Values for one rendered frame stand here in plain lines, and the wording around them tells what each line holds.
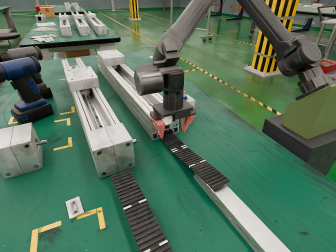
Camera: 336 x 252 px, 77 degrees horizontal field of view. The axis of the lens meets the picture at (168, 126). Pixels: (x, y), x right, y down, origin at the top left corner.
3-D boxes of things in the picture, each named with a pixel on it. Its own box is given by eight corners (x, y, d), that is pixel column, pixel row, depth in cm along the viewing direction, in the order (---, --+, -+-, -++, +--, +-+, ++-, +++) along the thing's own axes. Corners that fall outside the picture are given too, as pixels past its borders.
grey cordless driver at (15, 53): (56, 96, 96) (40, 47, 84) (5, 110, 85) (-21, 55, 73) (51, 91, 101) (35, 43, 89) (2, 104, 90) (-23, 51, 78)
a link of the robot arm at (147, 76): (173, 36, 53) (164, 56, 61) (129, 40, 49) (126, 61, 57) (189, 78, 51) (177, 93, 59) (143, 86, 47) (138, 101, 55)
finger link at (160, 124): (150, 134, 65) (148, 107, 60) (170, 128, 68) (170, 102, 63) (159, 146, 60) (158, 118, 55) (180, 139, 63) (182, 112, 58)
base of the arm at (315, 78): (346, 82, 66) (309, 98, 77) (334, 60, 68) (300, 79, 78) (332, 85, 62) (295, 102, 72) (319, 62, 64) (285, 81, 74)
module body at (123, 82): (178, 132, 73) (179, 110, 68) (152, 140, 69) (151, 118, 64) (115, 67, 132) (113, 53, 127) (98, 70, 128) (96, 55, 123)
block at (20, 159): (52, 165, 59) (41, 138, 54) (4, 179, 55) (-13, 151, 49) (51, 145, 66) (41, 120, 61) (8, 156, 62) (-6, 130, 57)
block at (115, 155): (143, 163, 59) (141, 136, 54) (99, 179, 55) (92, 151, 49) (133, 146, 66) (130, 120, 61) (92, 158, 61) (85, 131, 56)
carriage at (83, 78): (100, 93, 86) (97, 77, 82) (72, 98, 82) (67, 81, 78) (93, 80, 98) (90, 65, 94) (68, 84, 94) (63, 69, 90)
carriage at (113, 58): (126, 68, 112) (124, 55, 108) (105, 72, 108) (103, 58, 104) (117, 61, 124) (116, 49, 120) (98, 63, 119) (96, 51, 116)
